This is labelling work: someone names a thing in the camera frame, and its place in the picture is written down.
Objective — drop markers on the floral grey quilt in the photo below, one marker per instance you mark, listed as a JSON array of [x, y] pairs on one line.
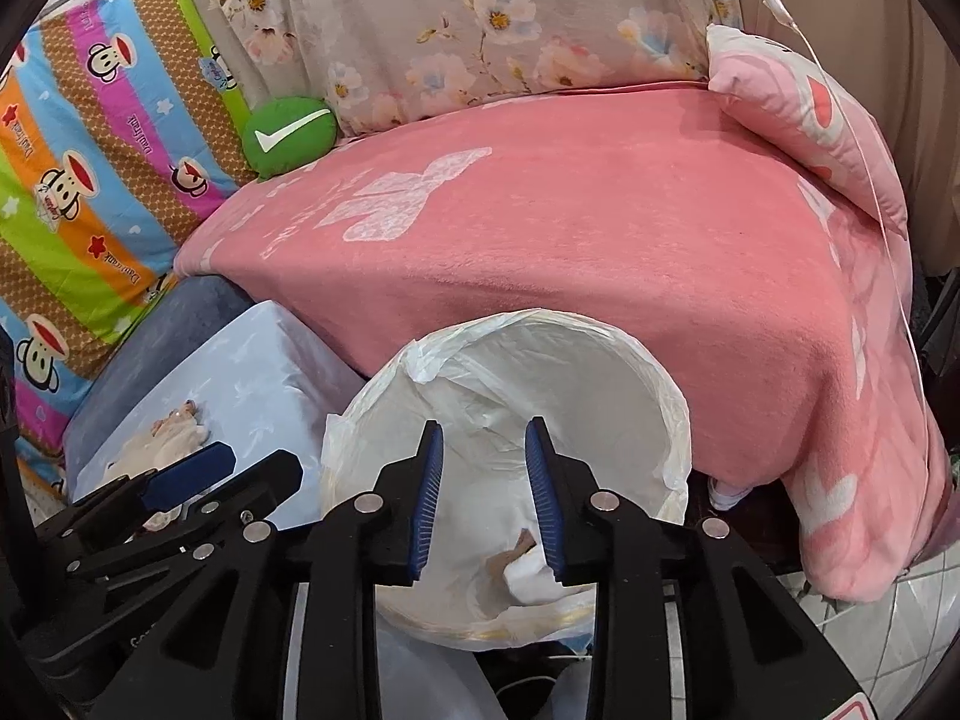
[[385, 63]]

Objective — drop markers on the white bag-lined trash bin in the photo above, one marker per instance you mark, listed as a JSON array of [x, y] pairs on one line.
[[606, 400]]

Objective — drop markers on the trash inside bin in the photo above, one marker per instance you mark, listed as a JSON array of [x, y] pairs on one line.
[[523, 572]]

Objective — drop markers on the dark blue velvet cushion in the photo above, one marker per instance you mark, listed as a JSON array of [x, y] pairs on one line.
[[191, 313]]

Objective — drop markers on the green checkmark cushion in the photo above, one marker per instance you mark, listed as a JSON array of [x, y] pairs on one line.
[[288, 133]]

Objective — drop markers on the light blue patterned pillow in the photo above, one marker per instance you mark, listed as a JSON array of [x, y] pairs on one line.
[[264, 382]]

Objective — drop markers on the white tissue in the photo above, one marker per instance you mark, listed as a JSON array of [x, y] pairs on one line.
[[176, 436]]

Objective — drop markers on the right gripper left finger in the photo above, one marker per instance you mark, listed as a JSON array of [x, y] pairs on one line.
[[410, 489]]

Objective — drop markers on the pink floral pillow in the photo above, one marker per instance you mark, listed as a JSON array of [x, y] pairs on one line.
[[788, 100]]

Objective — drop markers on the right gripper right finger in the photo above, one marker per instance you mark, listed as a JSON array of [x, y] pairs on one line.
[[561, 487]]

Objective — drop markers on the colourful monkey striped pillow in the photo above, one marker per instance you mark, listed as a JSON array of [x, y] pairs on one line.
[[120, 135]]

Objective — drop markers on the pink bed blanket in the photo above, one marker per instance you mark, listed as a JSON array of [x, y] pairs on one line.
[[774, 303]]

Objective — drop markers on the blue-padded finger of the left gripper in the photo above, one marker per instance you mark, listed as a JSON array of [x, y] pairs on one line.
[[186, 478]]

